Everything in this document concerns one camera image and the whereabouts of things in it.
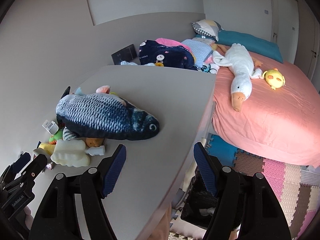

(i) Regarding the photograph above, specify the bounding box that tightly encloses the light blue knitted blanket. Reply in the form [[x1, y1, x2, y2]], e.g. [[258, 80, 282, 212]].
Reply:
[[182, 39, 213, 68]]

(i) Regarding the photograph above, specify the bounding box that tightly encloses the white thermometer box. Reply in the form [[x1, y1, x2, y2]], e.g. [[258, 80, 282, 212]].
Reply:
[[42, 120, 59, 135]]

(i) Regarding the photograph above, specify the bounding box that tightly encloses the navy rabbit blanket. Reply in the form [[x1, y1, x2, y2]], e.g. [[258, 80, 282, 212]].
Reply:
[[138, 40, 197, 70]]

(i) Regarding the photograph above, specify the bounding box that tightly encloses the small white bottle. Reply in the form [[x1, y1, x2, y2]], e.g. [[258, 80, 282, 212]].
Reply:
[[85, 145, 105, 156]]

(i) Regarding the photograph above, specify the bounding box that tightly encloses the blue fish plush toy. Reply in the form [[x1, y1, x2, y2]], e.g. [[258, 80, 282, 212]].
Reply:
[[55, 87, 160, 141]]

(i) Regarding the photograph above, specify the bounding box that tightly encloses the white door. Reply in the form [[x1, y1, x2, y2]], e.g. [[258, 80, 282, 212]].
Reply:
[[271, 0, 299, 63]]

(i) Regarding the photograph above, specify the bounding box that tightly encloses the white goose plush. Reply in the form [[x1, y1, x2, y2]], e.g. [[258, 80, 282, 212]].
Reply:
[[216, 43, 263, 112]]

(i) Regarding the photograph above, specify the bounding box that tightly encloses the yellow chick plush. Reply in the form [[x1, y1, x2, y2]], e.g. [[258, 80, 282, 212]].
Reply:
[[262, 68, 285, 90]]

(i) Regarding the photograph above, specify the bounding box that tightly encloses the checkered patchwork pillow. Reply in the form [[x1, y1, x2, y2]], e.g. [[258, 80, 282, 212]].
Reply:
[[191, 20, 222, 42]]

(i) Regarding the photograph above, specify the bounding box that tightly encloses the pink bed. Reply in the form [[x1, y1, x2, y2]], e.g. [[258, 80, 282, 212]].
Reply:
[[213, 53, 319, 167]]

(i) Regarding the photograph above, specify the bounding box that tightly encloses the yellow snack wrapper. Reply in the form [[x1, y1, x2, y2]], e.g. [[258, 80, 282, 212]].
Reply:
[[38, 142, 56, 155]]

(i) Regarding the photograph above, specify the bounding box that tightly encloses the black wall switch panel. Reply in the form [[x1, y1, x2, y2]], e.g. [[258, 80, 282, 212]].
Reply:
[[111, 44, 137, 65]]

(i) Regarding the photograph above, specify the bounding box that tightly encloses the green orange dinosaur teether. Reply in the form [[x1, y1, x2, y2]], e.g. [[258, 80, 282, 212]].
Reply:
[[49, 129, 63, 145]]

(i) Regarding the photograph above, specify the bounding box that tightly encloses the foam puzzle floor mat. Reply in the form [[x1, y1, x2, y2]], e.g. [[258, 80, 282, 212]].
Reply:
[[204, 133, 320, 240]]

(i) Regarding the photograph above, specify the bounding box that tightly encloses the teal pillow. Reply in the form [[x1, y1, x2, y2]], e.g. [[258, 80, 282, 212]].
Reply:
[[217, 30, 283, 63]]

